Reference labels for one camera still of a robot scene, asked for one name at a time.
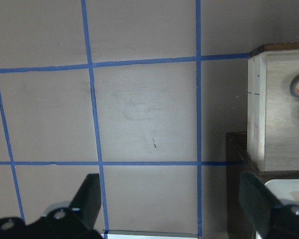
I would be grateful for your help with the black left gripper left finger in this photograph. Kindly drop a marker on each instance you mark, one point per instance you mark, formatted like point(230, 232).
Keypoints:
point(87, 201)

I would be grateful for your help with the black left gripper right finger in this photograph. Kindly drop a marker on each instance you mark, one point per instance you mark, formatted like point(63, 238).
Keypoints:
point(256, 200)

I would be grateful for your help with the light wooden drawer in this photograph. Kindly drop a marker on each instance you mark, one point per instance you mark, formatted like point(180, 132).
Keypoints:
point(273, 113)

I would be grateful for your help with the dark wooden cabinet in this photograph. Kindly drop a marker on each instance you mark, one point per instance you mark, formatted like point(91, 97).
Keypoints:
point(239, 162)

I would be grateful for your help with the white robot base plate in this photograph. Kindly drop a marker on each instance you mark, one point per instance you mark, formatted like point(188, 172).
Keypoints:
point(111, 234)

